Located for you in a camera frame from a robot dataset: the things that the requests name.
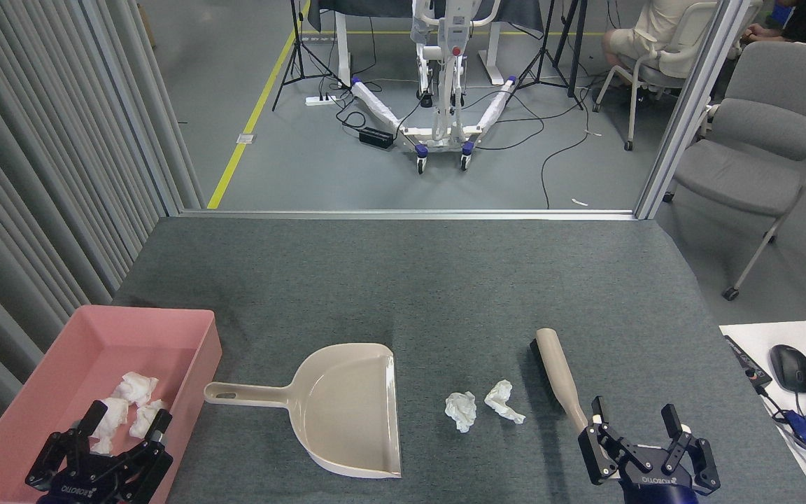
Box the white-legged desk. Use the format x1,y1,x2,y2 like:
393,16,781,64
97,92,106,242
305,0,545,88

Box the white office chair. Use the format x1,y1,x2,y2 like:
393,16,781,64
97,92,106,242
592,0,720,153

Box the grey slatted partition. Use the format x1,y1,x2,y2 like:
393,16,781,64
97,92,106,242
0,0,204,477

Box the white stand on wheels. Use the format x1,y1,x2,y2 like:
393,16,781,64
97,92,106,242
351,0,519,174

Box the silver aluminium rail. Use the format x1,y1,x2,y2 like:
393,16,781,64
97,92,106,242
179,208,638,222

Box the beige hand brush black bristles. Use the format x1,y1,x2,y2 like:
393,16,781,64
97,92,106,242
530,328,590,432

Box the white side table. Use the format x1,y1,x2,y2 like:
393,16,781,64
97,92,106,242
719,318,806,504

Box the black tripod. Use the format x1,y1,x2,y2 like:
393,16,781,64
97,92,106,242
271,0,348,113
508,0,587,111

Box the black floor cable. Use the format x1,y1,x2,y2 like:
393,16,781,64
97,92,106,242
476,91,590,209

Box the grey padded chair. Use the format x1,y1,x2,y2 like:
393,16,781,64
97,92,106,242
663,42,806,302

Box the pink plastic bin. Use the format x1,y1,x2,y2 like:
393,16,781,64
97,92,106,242
0,304,223,504

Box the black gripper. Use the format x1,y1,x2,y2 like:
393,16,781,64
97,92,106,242
25,400,175,504
578,396,721,504

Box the beige plastic dustpan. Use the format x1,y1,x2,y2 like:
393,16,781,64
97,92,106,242
204,343,402,480

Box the black flat device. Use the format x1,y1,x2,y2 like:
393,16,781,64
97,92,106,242
723,335,773,391

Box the silver aluminium post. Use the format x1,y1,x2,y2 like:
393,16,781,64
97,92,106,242
634,0,754,220

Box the black computer mouse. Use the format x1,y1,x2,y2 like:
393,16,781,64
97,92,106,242
769,344,806,394

